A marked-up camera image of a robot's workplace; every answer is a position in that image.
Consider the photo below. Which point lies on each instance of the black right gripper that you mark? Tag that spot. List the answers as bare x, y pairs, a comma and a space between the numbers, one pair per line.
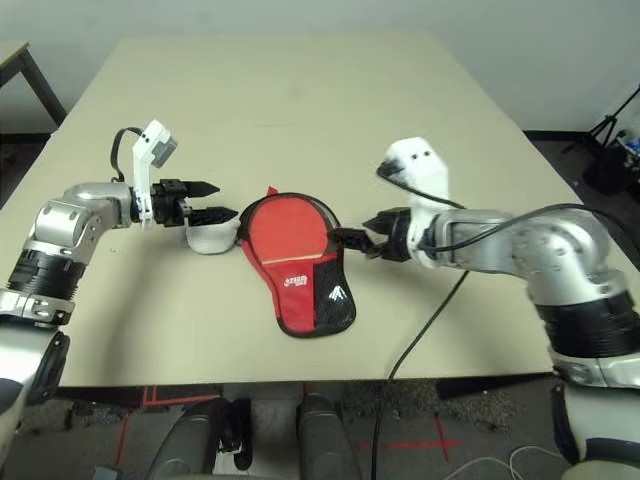
399, 237

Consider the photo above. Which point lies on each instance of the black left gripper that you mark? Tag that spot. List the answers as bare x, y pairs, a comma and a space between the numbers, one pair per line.
170, 202

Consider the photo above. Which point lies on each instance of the fluffy pompom zipper charm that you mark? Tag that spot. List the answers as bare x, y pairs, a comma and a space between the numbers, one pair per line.
210, 239

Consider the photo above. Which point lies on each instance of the red black paddle case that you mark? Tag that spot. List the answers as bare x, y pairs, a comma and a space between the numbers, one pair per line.
295, 295

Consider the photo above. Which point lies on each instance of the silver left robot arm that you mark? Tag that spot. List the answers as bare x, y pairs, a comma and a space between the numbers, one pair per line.
65, 225

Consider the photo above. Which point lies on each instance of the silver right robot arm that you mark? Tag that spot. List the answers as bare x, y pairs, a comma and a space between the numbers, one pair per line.
560, 250

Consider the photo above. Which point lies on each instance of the grey robot right leg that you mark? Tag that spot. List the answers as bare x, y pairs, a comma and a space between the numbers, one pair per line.
325, 440

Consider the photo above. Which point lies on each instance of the grey robot leg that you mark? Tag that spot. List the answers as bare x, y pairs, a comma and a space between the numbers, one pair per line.
187, 442
325, 440

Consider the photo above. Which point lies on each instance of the grey robot left leg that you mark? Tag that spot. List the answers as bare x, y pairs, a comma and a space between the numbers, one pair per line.
187, 442

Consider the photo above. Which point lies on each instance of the black bag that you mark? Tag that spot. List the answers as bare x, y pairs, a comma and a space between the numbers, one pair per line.
607, 172

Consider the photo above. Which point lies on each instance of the black tripod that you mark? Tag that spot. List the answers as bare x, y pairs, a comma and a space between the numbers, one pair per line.
607, 122

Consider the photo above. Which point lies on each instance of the small grey box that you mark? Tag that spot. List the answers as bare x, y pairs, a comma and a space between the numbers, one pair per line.
107, 472

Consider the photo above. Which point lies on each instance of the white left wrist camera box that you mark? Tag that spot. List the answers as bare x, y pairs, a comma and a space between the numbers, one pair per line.
150, 145

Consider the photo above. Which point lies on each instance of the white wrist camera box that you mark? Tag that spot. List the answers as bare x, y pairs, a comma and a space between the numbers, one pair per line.
417, 162
150, 145

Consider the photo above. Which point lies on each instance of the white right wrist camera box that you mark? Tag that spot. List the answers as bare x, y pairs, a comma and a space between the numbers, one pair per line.
417, 162

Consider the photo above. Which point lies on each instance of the beige side table black frame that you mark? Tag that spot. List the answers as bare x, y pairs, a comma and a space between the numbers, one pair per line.
12, 55

